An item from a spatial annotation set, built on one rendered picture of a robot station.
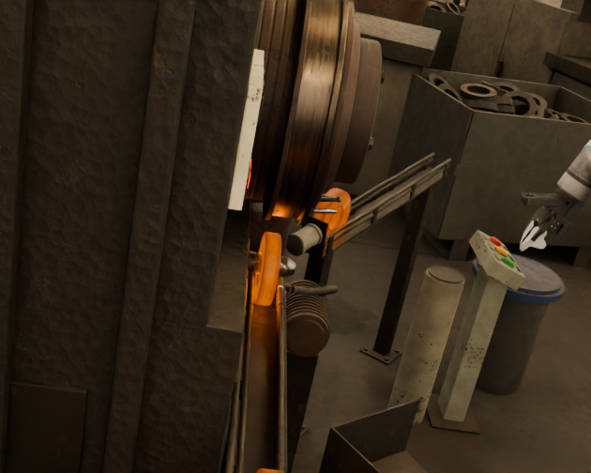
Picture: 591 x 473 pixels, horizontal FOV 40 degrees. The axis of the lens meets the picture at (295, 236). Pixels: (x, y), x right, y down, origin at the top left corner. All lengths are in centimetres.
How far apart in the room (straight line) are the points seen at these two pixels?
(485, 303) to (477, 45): 375
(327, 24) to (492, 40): 459
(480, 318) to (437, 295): 19
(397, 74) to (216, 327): 314
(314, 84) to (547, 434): 182
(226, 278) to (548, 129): 274
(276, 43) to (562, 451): 185
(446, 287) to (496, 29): 371
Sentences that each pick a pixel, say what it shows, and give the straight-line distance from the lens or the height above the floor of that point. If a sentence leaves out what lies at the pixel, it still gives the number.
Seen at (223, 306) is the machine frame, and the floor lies 87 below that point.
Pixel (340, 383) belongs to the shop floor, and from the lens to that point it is 280.
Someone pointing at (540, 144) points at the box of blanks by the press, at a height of 62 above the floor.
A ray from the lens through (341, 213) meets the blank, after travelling 221.
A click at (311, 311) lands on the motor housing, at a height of 53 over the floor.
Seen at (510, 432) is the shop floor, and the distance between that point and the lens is 284.
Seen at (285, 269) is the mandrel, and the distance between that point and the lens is 170.
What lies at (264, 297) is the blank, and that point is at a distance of 167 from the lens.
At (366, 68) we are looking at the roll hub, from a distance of 149.
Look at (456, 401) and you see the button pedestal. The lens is 273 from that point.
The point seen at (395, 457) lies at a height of 61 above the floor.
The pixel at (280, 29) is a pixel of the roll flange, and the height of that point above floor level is 127.
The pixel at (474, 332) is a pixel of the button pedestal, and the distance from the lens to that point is 260.
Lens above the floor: 149
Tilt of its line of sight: 23 degrees down
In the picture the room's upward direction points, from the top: 12 degrees clockwise
